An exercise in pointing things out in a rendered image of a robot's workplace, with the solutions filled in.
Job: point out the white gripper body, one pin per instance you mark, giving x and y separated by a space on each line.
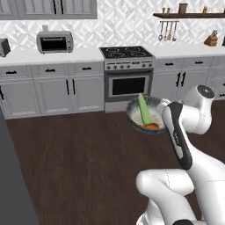
164 103

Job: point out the orange-brown chicken drumstick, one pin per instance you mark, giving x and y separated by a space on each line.
151 126

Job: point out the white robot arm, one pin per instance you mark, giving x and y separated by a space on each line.
202 175

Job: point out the dark wooden wall shelf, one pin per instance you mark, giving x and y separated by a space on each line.
187 15

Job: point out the grey wall cupboards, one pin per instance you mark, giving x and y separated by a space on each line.
44 8

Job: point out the green corn cob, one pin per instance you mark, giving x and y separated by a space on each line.
144 112

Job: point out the grey toaster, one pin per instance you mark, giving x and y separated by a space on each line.
4 47

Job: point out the wooden knife block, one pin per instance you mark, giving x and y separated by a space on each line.
211 40

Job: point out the metal tool rail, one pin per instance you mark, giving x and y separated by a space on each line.
169 21

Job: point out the short grey base cupboard run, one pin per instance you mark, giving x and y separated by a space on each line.
190 76

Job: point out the steel stove with oven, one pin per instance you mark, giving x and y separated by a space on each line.
129 79

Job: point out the hanging metal spoon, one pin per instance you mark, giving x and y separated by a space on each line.
174 37

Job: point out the hanging wooden spatula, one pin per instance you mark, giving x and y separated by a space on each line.
169 35

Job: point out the small beige shaker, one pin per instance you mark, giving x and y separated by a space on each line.
163 10
168 10

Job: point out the hanging metal ladle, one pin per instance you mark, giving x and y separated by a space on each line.
160 36

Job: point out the brown jar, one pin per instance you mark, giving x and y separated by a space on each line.
183 8

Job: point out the yellow bottle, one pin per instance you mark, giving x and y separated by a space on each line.
205 10

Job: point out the grey speckled bowl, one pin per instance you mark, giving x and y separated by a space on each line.
135 114

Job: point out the long grey base cupboard run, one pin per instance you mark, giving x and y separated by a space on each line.
49 90

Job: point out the silver toaster oven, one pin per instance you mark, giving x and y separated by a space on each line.
54 42

